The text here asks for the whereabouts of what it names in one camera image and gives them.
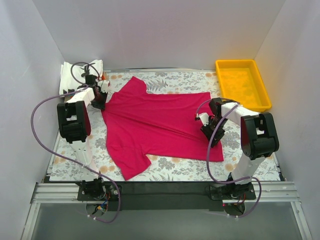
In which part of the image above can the magenta t shirt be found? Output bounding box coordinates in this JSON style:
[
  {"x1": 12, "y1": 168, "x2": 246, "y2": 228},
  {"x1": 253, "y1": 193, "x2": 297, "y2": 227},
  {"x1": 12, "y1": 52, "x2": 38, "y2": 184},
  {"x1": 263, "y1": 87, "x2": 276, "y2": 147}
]
[{"x1": 101, "y1": 77, "x2": 211, "y2": 181}]

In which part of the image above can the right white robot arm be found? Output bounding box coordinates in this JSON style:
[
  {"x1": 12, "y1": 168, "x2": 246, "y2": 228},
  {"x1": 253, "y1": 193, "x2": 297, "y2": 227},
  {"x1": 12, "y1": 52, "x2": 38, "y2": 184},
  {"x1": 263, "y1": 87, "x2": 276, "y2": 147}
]
[{"x1": 195, "y1": 98, "x2": 280, "y2": 200}]

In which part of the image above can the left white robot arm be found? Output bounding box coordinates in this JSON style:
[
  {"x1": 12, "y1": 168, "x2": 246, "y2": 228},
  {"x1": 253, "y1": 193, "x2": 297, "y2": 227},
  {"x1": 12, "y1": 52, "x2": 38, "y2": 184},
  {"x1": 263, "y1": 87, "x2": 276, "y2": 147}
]
[{"x1": 57, "y1": 74, "x2": 108, "y2": 200}]

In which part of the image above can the yellow plastic bin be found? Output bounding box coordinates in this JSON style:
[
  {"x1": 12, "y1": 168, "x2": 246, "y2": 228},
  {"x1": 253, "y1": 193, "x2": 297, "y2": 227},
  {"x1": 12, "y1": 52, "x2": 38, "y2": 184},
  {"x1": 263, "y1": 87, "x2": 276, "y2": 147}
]
[{"x1": 215, "y1": 59, "x2": 272, "y2": 112}]

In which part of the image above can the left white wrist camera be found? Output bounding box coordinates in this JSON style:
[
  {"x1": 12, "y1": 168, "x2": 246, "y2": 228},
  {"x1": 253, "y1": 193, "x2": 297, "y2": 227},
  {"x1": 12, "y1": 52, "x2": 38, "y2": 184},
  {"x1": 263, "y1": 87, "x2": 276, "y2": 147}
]
[{"x1": 98, "y1": 80, "x2": 110, "y2": 93}]

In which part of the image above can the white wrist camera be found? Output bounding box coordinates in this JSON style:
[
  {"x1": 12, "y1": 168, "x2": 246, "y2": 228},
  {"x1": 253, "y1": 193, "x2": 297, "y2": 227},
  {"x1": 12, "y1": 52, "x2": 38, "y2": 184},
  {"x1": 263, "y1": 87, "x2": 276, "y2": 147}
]
[
  {"x1": 98, "y1": 80, "x2": 110, "y2": 93},
  {"x1": 195, "y1": 112, "x2": 213, "y2": 126}
]

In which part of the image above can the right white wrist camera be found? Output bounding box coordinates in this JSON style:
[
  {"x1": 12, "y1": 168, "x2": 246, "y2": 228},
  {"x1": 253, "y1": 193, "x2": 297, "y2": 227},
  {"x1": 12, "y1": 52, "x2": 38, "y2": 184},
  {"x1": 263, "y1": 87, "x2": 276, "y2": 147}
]
[{"x1": 195, "y1": 112, "x2": 213, "y2": 126}]

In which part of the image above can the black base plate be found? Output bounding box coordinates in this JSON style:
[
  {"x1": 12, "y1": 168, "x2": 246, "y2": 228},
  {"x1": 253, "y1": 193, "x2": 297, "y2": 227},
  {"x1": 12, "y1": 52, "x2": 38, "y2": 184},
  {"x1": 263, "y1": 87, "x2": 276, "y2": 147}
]
[{"x1": 76, "y1": 181, "x2": 258, "y2": 212}]

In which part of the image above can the aluminium front rail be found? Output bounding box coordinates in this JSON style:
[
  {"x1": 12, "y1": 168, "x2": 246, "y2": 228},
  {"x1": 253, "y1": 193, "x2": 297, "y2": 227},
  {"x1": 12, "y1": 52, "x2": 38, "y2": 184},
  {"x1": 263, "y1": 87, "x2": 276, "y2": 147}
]
[{"x1": 21, "y1": 181, "x2": 312, "y2": 240}]

